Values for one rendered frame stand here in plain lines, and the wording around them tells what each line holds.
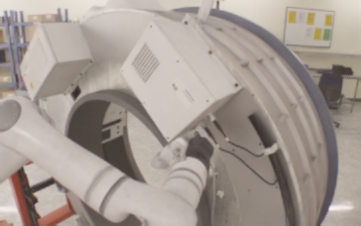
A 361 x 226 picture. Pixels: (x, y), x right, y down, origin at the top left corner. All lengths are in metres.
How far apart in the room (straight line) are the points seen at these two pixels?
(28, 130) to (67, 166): 0.09
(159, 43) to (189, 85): 0.12
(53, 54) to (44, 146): 0.58
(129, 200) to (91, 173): 0.07
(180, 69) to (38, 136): 0.31
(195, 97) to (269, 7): 5.99
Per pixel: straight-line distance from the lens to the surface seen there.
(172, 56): 0.56
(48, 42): 0.98
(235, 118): 0.64
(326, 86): 5.23
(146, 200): 0.36
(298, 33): 6.76
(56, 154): 0.41
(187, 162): 0.49
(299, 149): 0.74
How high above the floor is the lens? 1.80
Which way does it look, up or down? 18 degrees down
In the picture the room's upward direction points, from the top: 1 degrees clockwise
